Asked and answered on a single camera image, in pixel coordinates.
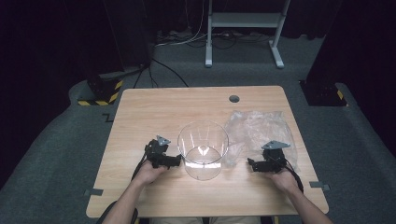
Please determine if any clear plastic bowl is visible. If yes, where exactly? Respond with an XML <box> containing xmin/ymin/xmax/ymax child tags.
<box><xmin>177</xmin><ymin>119</ymin><xmax>230</xmax><ymax>182</ymax></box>

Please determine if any black yellow striped base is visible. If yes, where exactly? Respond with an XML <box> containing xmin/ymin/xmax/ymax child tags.
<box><xmin>299</xmin><ymin>79</ymin><xmax>348</xmax><ymax>107</ymax></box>
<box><xmin>77</xmin><ymin>74</ymin><xmax>124</xmax><ymax>107</ymax></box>

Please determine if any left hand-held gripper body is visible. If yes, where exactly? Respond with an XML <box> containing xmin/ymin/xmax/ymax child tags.
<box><xmin>144</xmin><ymin>134</ymin><xmax>176</xmax><ymax>170</ymax></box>

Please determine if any grey table edge bracket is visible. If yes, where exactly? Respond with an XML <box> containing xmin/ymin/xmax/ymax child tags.
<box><xmin>83</xmin><ymin>188</ymin><xmax>105</xmax><ymax>198</ymax></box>
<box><xmin>309</xmin><ymin>180</ymin><xmax>332</xmax><ymax>192</ymax></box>

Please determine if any person's right hand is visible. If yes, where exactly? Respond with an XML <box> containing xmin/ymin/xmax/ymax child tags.
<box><xmin>263</xmin><ymin>167</ymin><xmax>300</xmax><ymax>195</ymax></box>

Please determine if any white floor cable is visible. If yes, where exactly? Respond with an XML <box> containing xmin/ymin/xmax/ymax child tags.
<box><xmin>154</xmin><ymin>0</ymin><xmax>209</xmax><ymax>49</ymax></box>

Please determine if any bundle of black floor cables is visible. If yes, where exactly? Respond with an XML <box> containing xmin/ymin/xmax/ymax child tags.
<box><xmin>210</xmin><ymin>30</ymin><xmax>273</xmax><ymax>50</ymax></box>

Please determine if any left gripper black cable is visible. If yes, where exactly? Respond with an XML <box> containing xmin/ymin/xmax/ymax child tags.
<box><xmin>131</xmin><ymin>148</ymin><xmax>149</xmax><ymax>182</ymax></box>

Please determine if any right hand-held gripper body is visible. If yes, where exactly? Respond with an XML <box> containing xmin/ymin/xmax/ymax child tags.
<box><xmin>261</xmin><ymin>140</ymin><xmax>291</xmax><ymax>175</ymax></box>

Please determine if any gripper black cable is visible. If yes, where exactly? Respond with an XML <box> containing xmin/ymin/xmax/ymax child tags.
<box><xmin>281</xmin><ymin>163</ymin><xmax>304</xmax><ymax>194</ymax></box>
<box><xmin>131</xmin><ymin>148</ymin><xmax>149</xmax><ymax>182</ymax></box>

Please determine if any black floor cable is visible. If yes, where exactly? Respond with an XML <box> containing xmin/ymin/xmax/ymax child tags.
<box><xmin>150</xmin><ymin>58</ymin><xmax>191</xmax><ymax>89</ymax></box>

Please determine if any person's left hand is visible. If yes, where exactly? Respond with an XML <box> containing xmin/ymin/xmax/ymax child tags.
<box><xmin>133</xmin><ymin>161</ymin><xmax>169</xmax><ymax>188</ymax></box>

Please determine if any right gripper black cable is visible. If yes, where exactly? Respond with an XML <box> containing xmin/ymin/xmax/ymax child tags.
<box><xmin>281</xmin><ymin>163</ymin><xmax>304</xmax><ymax>194</ymax></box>

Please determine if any clear plastic bag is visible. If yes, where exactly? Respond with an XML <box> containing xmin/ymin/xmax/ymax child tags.
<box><xmin>222</xmin><ymin>109</ymin><xmax>299</xmax><ymax>173</ymax></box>

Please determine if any black upright panel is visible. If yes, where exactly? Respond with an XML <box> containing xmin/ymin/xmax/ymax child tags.
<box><xmin>103</xmin><ymin>0</ymin><xmax>153</xmax><ymax>72</ymax></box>

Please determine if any grey metal stand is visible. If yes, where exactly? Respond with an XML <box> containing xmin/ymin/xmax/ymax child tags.
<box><xmin>204</xmin><ymin>0</ymin><xmax>292</xmax><ymax>70</ymax></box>

